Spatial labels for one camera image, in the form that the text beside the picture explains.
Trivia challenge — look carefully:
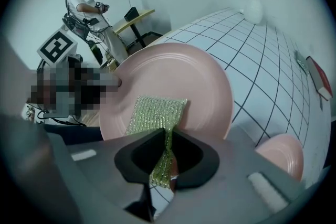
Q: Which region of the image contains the green glitter sponge cloth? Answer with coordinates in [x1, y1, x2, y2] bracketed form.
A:
[125, 95, 188, 188]

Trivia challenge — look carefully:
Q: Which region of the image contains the black box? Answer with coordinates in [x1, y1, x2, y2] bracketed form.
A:
[123, 6, 139, 22]

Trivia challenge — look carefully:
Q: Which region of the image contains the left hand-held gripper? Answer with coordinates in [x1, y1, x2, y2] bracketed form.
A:
[36, 28, 123, 103]

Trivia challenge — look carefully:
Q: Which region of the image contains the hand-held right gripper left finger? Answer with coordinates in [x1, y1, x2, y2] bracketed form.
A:
[5, 128, 165, 224]

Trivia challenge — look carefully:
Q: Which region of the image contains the grey scouring pad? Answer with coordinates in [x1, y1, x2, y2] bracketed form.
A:
[293, 50, 309, 77]

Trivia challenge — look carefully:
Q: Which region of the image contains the small pink plate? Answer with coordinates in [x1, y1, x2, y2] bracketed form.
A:
[255, 133, 305, 183]

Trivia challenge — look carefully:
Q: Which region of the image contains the white grid tablecloth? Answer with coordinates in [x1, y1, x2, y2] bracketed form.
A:
[151, 6, 333, 194]

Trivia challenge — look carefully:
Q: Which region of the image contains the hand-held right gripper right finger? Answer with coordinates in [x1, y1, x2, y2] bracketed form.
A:
[156, 125, 312, 224]

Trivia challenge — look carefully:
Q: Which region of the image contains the white ceramic vase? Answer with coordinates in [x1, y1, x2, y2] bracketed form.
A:
[244, 0, 264, 25]

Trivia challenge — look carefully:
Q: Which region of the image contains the red hardcover book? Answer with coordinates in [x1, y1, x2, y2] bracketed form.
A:
[305, 55, 334, 101]

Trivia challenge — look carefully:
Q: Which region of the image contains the large pink plate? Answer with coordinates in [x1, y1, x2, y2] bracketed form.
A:
[99, 42, 235, 143]

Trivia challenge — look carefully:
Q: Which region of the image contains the light wooden side table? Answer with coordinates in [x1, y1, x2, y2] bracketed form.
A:
[112, 8, 164, 49]

